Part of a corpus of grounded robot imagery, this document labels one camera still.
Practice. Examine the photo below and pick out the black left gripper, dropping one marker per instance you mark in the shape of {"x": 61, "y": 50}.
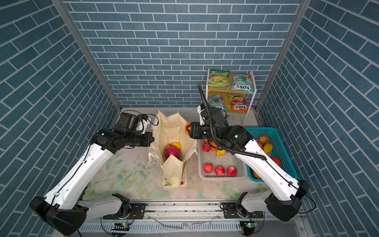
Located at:
{"x": 148, "y": 141}

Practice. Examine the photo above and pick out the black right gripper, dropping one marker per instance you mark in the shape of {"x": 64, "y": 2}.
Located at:
{"x": 194, "y": 132}

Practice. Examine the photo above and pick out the large orange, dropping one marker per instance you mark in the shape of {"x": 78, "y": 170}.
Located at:
{"x": 187, "y": 129}

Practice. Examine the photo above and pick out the yellow mango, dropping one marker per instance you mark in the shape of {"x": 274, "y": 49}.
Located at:
{"x": 176, "y": 144}

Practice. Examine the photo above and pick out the cream canvas grocery bag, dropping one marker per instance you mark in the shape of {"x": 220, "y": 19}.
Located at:
{"x": 168, "y": 130}

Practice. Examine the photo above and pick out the pink dragon fruit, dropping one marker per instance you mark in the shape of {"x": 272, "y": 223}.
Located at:
{"x": 171, "y": 150}

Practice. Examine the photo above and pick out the red apple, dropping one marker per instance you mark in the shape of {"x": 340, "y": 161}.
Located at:
{"x": 220, "y": 171}
{"x": 232, "y": 171}
{"x": 208, "y": 168}
{"x": 206, "y": 148}

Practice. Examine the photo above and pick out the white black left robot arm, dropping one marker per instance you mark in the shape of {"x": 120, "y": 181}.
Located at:
{"x": 62, "y": 208}

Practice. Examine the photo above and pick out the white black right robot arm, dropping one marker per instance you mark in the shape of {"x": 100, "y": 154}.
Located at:
{"x": 283, "y": 200}

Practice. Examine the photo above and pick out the green Fox's candy bag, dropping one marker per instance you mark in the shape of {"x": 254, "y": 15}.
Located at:
{"x": 217, "y": 101}

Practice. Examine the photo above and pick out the orange Fox's candy bag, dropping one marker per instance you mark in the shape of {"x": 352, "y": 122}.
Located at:
{"x": 238, "y": 102}

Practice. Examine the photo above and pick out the green yellow candy bag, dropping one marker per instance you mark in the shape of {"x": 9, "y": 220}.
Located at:
{"x": 218, "y": 78}

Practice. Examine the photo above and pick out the teal Fox's candy bag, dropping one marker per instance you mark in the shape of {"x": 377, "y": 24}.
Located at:
{"x": 243, "y": 83}

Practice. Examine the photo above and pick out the small orange tangerine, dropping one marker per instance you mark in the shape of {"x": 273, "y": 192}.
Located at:
{"x": 213, "y": 146}

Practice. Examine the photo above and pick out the yellow lemon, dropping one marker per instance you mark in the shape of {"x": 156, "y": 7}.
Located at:
{"x": 220, "y": 152}

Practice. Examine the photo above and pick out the white plastic basket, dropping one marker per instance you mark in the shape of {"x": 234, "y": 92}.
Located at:
{"x": 225, "y": 161}

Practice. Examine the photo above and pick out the white wooden two-tier shelf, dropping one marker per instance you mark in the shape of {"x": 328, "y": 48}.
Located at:
{"x": 225, "y": 91}

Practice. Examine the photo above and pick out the brown potato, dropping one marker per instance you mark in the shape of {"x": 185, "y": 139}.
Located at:
{"x": 264, "y": 139}

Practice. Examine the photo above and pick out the yellow bell pepper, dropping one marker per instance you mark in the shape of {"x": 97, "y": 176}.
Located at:
{"x": 267, "y": 148}

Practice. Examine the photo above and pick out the teal plastic basket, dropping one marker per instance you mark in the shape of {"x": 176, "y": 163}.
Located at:
{"x": 279, "y": 151}

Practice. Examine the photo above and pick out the red tomato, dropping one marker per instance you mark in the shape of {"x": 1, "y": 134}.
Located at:
{"x": 277, "y": 161}

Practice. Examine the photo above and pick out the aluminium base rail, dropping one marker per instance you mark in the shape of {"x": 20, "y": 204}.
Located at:
{"x": 198, "y": 218}

